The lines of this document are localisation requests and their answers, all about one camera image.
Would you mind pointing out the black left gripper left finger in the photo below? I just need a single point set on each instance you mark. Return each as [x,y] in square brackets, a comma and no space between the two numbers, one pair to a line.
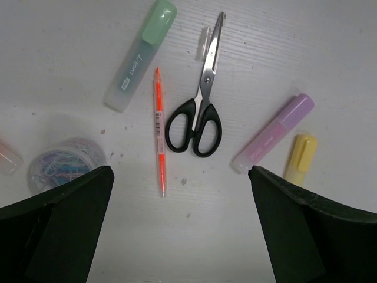
[52,236]

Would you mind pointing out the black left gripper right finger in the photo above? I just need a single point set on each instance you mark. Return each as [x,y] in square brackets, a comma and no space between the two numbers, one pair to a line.
[311,238]

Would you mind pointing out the orange marker pen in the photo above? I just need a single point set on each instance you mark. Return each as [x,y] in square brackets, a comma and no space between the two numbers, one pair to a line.
[159,133]

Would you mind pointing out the green highlighter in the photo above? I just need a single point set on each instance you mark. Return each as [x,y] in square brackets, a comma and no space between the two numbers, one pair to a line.
[140,55]

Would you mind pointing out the jar of rubber bands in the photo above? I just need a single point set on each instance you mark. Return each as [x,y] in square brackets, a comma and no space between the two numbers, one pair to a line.
[64,162]

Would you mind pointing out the yellow highlighter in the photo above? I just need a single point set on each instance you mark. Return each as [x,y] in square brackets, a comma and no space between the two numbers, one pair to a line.
[301,157]

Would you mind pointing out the orange highlighter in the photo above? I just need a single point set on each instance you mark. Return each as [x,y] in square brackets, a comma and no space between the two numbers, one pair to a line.
[10,160]

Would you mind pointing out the purple highlighter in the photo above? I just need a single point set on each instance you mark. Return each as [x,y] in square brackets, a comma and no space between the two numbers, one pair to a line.
[289,117]

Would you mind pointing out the clear pen cap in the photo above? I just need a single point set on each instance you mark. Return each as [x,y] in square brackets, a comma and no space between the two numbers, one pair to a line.
[203,44]

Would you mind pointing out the black handled scissors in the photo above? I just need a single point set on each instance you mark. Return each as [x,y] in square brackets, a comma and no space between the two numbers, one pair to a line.
[200,110]

